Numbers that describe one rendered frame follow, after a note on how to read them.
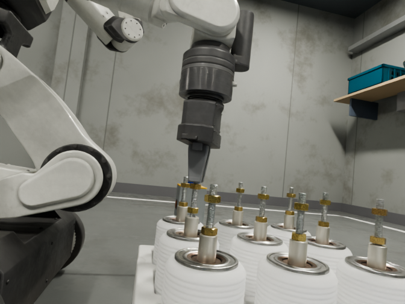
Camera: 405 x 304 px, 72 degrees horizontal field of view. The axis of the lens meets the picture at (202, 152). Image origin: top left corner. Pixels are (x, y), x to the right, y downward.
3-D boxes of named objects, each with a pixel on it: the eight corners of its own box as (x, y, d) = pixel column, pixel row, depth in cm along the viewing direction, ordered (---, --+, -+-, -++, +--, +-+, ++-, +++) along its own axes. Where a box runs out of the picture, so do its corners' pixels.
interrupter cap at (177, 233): (220, 238, 46) (221, 234, 46) (199, 247, 39) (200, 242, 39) (182, 229, 49) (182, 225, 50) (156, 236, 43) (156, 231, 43)
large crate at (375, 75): (412, 88, 304) (413, 69, 306) (382, 82, 296) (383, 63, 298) (373, 99, 356) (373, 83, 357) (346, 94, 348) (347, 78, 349)
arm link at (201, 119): (182, 146, 53) (190, 84, 53) (234, 151, 51) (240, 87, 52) (160, 136, 40) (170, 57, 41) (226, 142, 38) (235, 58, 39)
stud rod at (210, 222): (202, 248, 33) (209, 184, 33) (204, 246, 34) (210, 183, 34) (211, 249, 33) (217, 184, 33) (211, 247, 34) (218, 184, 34)
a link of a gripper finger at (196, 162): (185, 181, 45) (189, 143, 45) (205, 183, 44) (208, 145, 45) (182, 181, 43) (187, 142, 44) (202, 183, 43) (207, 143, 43)
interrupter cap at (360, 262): (334, 263, 38) (335, 259, 38) (358, 257, 43) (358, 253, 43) (400, 285, 32) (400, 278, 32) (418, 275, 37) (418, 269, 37)
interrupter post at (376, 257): (363, 268, 38) (364, 243, 38) (369, 265, 39) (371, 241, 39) (383, 274, 36) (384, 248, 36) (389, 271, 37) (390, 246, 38)
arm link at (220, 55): (183, 60, 41) (191, -13, 42) (179, 81, 52) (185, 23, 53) (256, 71, 43) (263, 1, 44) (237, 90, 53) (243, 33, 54)
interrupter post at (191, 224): (200, 237, 45) (202, 217, 45) (193, 240, 43) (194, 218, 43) (187, 234, 46) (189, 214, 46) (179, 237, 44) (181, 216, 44)
